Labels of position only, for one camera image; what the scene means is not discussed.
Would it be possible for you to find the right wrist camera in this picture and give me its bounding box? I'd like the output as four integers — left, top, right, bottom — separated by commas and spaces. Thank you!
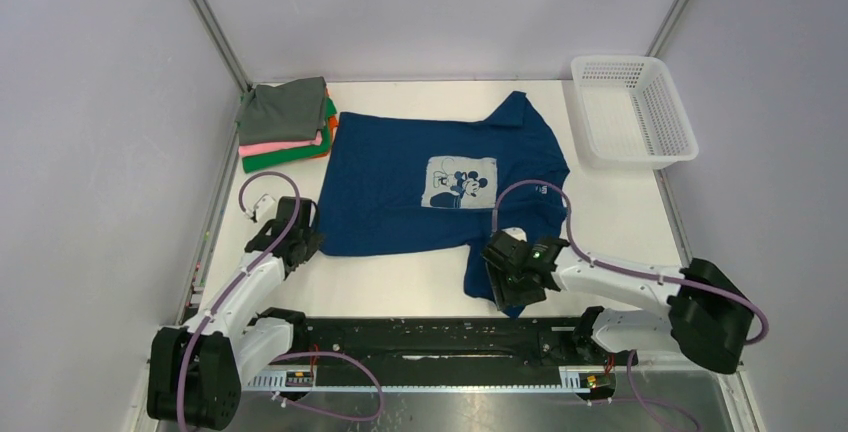
504, 227, 527, 242

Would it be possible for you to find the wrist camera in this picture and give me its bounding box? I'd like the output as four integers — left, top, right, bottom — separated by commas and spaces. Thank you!
504, 227, 527, 242
245, 194, 277, 223

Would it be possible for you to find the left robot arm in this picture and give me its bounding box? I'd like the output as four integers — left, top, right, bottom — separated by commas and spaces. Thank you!
146, 197, 323, 431

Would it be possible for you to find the orange folded t-shirt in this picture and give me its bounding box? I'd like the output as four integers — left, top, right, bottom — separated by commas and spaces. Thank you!
316, 89, 339, 158

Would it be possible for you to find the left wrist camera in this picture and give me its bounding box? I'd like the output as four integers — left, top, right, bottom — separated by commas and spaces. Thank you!
245, 194, 277, 223

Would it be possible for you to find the green folded t-shirt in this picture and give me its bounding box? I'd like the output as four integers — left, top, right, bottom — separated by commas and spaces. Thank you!
238, 125, 326, 173

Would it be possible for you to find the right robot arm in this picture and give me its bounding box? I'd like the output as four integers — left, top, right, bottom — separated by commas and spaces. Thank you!
482, 230, 756, 374

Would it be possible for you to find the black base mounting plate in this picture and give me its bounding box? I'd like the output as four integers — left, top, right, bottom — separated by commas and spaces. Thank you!
246, 308, 627, 392

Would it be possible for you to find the pink folded t-shirt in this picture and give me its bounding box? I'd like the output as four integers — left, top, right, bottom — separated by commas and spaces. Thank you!
238, 132, 323, 157

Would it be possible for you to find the white perforated plastic basket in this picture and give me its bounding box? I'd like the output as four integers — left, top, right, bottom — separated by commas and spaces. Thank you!
570, 55, 699, 171

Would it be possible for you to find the grey folded t-shirt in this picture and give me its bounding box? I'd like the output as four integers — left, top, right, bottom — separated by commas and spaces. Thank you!
236, 76, 327, 146

